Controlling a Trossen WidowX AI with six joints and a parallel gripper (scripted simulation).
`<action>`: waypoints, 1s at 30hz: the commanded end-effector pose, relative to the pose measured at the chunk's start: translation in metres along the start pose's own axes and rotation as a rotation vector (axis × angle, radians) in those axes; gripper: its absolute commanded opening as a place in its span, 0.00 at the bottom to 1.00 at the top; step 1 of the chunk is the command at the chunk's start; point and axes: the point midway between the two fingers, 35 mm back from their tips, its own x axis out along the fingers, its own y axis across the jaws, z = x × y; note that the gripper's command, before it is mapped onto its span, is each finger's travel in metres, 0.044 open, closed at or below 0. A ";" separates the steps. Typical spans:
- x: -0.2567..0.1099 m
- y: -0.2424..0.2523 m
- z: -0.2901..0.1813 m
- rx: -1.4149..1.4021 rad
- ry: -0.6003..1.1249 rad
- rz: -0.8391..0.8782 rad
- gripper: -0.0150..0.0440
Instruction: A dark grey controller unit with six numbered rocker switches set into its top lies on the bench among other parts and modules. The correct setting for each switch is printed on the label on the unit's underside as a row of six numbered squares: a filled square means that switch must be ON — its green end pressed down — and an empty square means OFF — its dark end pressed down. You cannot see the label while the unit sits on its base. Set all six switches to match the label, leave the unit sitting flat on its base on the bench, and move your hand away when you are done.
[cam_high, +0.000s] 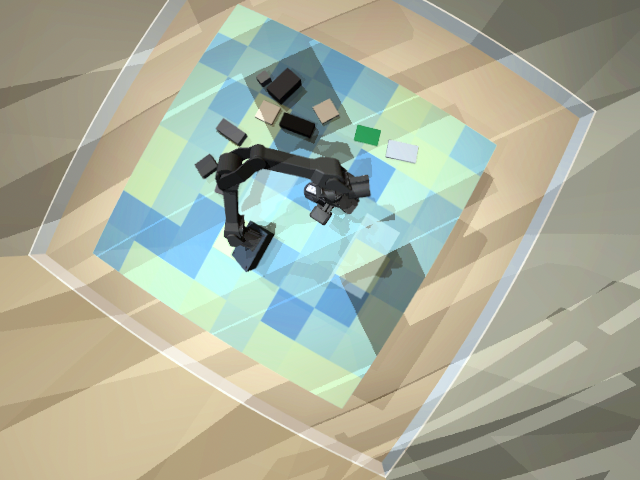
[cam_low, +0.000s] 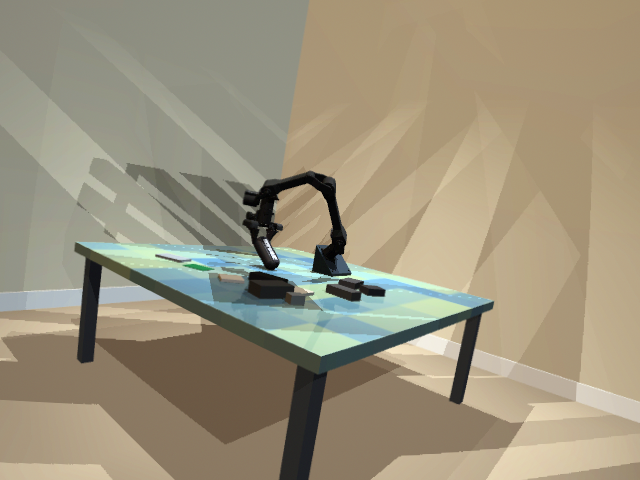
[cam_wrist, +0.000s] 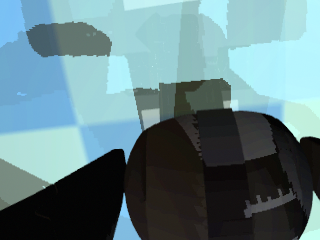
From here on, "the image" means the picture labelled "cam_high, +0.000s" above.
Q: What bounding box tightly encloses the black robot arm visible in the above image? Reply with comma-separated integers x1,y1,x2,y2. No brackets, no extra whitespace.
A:
215,144,370,252

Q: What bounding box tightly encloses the flat green rectangular block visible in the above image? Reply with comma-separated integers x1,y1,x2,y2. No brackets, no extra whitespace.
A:
354,125,381,147

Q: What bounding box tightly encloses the white flat square tile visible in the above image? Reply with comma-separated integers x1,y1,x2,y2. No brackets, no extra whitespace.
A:
255,100,281,125

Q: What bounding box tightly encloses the cream flat square block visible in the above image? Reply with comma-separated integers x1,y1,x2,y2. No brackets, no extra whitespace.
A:
312,98,339,124

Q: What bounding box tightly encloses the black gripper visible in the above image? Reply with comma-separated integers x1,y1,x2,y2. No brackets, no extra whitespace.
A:
309,172,355,226

